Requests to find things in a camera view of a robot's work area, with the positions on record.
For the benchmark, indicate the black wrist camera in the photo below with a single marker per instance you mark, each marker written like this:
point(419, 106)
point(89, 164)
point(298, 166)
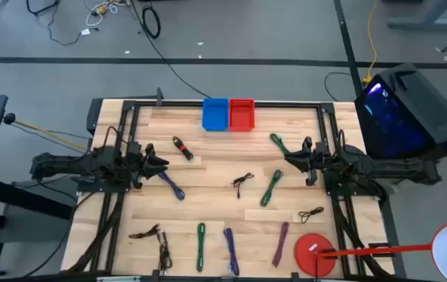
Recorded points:
point(320, 149)
point(135, 148)

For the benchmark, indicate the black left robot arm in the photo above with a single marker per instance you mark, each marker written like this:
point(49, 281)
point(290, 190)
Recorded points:
point(70, 162)

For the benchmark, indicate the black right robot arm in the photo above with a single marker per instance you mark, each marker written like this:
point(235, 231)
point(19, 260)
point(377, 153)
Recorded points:
point(384, 168)

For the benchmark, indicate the black clamp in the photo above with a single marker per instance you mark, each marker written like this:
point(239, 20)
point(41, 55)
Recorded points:
point(294, 277)

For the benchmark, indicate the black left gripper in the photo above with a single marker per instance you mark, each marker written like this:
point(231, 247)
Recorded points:
point(135, 168)

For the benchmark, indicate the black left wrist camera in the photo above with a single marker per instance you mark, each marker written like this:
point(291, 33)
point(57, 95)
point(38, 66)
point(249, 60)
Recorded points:
point(135, 148)

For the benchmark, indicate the red plastic bin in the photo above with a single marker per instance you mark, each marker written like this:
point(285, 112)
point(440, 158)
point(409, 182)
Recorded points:
point(242, 115)

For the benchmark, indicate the black aluminium rig frame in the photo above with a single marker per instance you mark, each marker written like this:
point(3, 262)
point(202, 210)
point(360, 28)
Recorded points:
point(286, 104)

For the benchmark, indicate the black computer tower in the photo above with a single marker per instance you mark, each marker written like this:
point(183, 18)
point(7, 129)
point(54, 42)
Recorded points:
point(423, 113)

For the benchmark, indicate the grey desk leg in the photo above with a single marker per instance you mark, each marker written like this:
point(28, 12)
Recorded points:
point(423, 21)

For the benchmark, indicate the blue plastic bin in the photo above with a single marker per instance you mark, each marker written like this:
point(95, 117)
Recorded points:
point(215, 115)

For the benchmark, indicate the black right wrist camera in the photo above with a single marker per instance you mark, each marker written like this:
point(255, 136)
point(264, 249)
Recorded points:
point(320, 149)

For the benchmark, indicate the red lamp stand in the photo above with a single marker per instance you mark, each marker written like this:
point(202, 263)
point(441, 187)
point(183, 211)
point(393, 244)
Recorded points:
point(309, 254)

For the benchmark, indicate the yellow rod with black knob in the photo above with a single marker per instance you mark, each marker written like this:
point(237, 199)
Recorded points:
point(9, 118)

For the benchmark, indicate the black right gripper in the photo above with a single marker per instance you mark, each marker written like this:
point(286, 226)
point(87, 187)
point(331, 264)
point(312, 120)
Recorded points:
point(321, 164)

